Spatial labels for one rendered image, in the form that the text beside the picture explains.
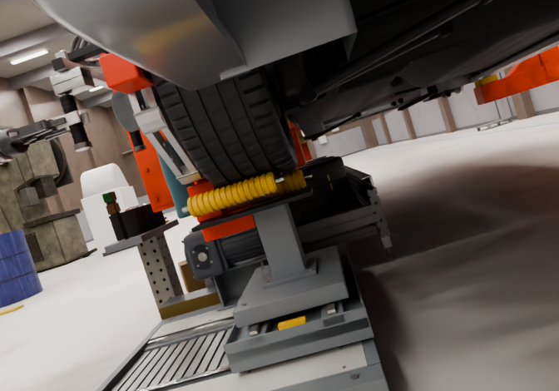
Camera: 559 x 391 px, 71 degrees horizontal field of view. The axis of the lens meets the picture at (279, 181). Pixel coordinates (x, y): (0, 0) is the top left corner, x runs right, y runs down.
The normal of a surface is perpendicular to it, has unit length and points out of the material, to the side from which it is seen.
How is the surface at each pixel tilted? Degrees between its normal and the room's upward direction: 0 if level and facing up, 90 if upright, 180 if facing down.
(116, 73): 90
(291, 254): 90
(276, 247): 90
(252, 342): 90
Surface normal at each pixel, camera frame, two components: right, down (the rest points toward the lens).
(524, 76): -0.10, 0.07
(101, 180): -0.02, -0.14
